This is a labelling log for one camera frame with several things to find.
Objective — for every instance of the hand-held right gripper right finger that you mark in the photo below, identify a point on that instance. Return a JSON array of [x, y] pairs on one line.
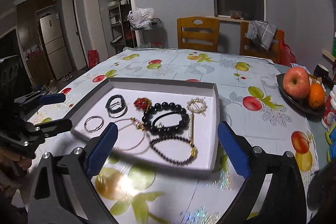
[[233, 150]]

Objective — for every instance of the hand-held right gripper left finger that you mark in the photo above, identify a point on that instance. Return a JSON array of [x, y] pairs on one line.
[[103, 148]]

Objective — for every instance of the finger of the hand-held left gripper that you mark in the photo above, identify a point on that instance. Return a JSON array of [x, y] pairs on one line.
[[55, 126], [52, 98]]

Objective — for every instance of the silver hoop bangle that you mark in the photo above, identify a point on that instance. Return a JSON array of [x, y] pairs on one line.
[[84, 124]]

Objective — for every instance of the thin rose gold bangle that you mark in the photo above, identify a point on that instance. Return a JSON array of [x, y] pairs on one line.
[[138, 124]]

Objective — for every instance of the pearl bar hair clip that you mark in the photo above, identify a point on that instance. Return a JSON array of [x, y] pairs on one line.
[[191, 129]]

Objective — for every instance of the pearl gold round brooch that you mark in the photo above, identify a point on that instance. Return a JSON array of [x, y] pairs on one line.
[[202, 109]]

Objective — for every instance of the red gold brooch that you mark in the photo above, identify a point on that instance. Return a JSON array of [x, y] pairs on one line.
[[141, 103]]

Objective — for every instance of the white shallow tray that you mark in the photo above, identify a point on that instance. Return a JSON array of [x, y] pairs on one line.
[[131, 92]]

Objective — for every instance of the person's left hand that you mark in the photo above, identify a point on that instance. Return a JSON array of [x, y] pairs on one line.
[[18, 161]]

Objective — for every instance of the pair of shoes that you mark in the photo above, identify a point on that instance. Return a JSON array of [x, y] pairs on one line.
[[67, 77]]

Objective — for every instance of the beige refrigerator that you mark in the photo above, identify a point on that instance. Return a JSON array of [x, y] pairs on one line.
[[55, 48]]

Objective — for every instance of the red bag on floor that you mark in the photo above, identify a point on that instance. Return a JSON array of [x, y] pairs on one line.
[[92, 58]]

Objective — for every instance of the dark fruit plate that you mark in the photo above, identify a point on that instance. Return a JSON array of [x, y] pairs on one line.
[[294, 103]]

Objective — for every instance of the fruit printed tablecloth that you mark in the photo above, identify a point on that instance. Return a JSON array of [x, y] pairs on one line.
[[223, 69]]

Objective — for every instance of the red apple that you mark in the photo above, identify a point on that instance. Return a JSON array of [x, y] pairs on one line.
[[296, 83]]

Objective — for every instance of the blue lidded container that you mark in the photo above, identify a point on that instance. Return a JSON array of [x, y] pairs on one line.
[[332, 152], [331, 133]]

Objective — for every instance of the metal storage rack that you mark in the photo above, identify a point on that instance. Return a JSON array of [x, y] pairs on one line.
[[118, 24]]

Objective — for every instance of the orange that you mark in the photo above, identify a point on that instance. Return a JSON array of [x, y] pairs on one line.
[[317, 95]]

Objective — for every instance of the wooden chair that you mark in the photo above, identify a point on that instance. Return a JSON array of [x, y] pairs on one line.
[[249, 48], [198, 33]]

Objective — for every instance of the white jar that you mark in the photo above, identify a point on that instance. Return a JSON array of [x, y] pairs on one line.
[[329, 111]]

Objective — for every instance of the blue white packet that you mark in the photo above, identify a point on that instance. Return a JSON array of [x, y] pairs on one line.
[[296, 65]]

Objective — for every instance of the red plastic bag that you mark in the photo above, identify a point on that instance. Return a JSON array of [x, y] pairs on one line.
[[286, 50]]

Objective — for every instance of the small metal cart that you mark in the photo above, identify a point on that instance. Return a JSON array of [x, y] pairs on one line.
[[149, 35]]

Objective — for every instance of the black mug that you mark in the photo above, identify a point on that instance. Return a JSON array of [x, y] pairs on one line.
[[321, 71]]

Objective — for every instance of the white plastic bag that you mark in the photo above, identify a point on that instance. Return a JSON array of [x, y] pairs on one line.
[[140, 18]]

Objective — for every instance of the grey checked cloth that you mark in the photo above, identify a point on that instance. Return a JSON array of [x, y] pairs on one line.
[[261, 33]]

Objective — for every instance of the wooden window sill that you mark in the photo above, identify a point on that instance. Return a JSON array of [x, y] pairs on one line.
[[231, 18]]

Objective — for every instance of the red jar on sill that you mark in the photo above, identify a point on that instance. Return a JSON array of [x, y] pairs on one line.
[[235, 14]]

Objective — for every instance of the wooden wall shelf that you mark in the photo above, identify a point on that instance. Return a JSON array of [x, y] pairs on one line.
[[329, 54]]

